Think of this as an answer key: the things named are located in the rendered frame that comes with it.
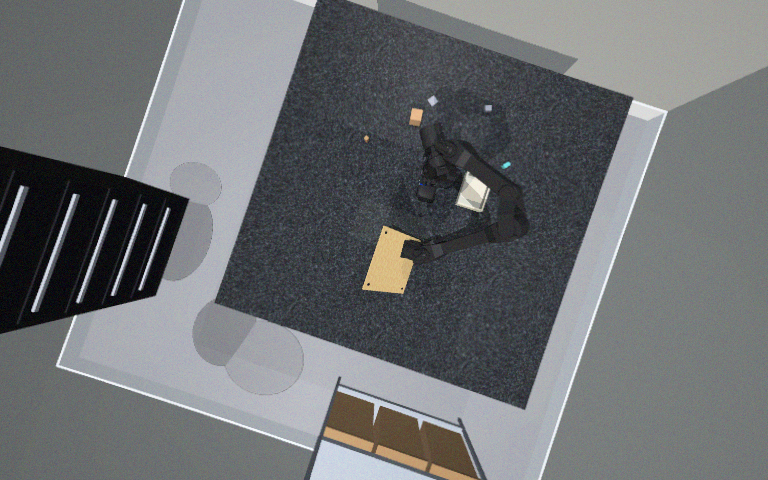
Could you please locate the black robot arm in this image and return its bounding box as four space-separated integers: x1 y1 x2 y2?
400 122 530 266

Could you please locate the white open tray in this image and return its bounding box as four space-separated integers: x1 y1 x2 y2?
455 171 489 212

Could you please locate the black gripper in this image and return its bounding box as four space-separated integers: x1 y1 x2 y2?
416 157 437 201

